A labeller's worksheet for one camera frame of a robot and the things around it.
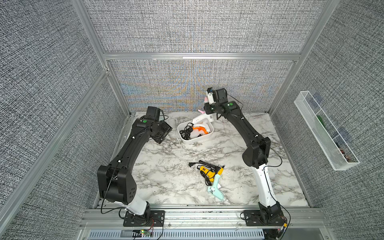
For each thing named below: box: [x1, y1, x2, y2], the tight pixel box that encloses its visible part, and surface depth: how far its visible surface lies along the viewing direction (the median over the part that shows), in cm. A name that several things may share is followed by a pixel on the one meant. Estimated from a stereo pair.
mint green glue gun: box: [207, 174, 225, 200], surface depth 83 cm
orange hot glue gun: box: [192, 126, 209, 135], surface depth 109 cm
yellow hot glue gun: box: [199, 165, 225, 183], surface depth 89 cm
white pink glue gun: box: [192, 109, 214, 124], surface depth 94 cm
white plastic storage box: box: [177, 118, 214, 144], surface depth 105 cm
